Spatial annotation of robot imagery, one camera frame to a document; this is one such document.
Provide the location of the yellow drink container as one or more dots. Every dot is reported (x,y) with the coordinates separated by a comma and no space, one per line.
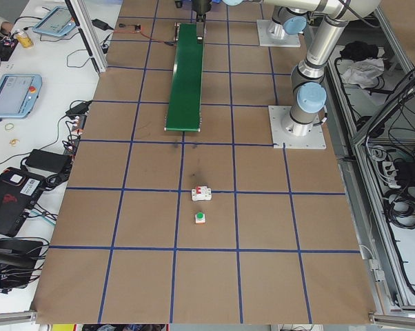
(25,40)

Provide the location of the black cloth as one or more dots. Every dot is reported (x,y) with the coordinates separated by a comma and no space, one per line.
(359,50)

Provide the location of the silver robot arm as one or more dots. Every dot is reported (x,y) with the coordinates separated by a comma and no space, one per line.
(293,25)
(322,43)

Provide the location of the V-shaped metal bar frame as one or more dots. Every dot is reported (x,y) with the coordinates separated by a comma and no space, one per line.
(364,220)

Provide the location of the white cloth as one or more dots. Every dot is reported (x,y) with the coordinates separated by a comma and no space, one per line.
(361,74)

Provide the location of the aluminium profile post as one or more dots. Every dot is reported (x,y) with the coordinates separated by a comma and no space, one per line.
(94,41)

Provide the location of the small conveyor control board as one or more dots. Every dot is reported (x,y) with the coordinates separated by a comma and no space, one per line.
(136,27)

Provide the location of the power strip with plugs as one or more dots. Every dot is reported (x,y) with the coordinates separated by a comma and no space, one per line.
(76,129)

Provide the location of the black power brick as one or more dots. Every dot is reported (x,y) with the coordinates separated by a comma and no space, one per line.
(409,170)

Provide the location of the aluminium frame rail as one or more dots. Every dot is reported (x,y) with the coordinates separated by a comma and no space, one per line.
(400,319)
(11,318)

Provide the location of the large black power adapter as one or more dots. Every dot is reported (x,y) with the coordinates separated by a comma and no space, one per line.
(47,159)

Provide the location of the black monitor stand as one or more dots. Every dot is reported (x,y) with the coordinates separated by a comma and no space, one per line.
(11,253)

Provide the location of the grey metal bracket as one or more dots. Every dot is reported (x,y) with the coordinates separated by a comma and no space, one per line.
(376,272)

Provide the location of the white circuit breaker red switch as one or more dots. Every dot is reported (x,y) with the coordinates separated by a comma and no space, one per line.
(201,194)

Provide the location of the slim black power adapter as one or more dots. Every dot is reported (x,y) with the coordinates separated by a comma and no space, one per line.
(99,23)

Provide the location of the white power strip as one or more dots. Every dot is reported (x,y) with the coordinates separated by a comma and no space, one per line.
(388,170)

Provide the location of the black laptop with labels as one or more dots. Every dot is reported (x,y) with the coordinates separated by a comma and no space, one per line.
(7,207)

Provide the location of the green belt conveyor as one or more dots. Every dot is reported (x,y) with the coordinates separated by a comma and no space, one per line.
(187,86)

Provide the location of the small black box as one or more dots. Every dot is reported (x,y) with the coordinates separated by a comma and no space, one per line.
(105,45)

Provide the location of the yellow rubber band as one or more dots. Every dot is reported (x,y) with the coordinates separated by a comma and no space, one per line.
(13,141)
(6,126)

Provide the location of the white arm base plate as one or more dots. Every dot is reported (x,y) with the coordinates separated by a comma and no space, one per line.
(314,139)
(262,34)

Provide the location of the green push button switch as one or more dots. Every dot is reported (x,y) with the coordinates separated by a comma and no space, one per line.
(200,217)

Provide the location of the blue grey teach pendant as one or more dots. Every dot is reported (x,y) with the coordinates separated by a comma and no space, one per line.
(11,94)
(54,21)

